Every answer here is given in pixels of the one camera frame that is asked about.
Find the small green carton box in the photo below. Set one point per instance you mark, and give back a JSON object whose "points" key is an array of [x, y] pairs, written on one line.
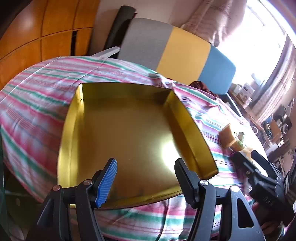
{"points": [[239, 143]]}

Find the brown striped curtain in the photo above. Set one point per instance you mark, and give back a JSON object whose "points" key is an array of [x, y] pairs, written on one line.
{"points": [[277, 88]]}

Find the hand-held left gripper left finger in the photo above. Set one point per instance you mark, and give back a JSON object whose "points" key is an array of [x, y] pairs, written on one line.
{"points": [[106, 183]]}

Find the wooden wardrobe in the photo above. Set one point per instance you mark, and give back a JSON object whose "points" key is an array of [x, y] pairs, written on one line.
{"points": [[57, 23]]}

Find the striped pink green blanket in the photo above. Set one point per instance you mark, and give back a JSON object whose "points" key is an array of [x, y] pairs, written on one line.
{"points": [[41, 92]]}

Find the person's right hand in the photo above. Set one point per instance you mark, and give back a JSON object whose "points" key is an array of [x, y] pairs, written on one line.
{"points": [[271, 228]]}

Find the pink striped curtain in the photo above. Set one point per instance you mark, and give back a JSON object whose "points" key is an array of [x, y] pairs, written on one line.
{"points": [[212, 20]]}

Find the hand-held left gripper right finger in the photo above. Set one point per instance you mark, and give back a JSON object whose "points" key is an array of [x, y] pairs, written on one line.
{"points": [[185, 183]]}

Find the black rolled mat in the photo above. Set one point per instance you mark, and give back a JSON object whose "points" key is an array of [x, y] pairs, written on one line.
{"points": [[120, 23]]}

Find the gold metal tin box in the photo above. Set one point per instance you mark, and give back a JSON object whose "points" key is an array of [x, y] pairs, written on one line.
{"points": [[127, 129]]}

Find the wooden desk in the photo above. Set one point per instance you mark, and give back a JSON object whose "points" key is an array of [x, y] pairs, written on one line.
{"points": [[247, 113]]}

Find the white carton box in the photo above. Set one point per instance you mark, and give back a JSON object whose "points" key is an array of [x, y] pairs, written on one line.
{"points": [[246, 90]]}

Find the grey yellow blue chair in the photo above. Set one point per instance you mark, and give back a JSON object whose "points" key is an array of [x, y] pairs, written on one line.
{"points": [[182, 53]]}

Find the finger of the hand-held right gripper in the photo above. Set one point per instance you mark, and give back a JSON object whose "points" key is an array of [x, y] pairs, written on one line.
{"points": [[266, 162], [241, 164]]}

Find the dark red cloth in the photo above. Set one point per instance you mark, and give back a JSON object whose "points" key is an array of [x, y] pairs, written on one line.
{"points": [[201, 86]]}

